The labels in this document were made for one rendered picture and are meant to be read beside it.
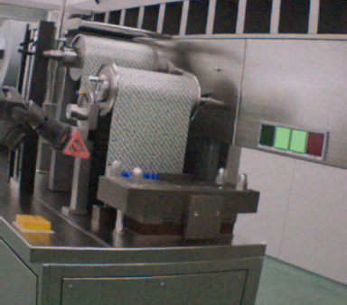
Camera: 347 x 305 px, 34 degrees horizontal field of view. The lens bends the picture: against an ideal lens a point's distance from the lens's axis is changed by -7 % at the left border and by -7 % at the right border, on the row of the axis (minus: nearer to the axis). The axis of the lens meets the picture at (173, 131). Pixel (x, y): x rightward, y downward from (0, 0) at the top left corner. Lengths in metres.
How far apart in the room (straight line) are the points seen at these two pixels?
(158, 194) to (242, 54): 0.48
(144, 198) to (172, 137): 0.30
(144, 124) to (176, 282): 0.44
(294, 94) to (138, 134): 0.43
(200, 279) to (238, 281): 0.13
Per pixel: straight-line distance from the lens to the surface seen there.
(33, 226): 1.38
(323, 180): 4.55
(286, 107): 1.50
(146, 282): 1.40
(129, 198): 1.38
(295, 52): 1.50
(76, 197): 1.64
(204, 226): 1.49
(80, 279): 1.32
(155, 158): 1.63
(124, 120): 1.57
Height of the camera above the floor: 1.24
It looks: 3 degrees down
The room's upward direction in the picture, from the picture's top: 7 degrees clockwise
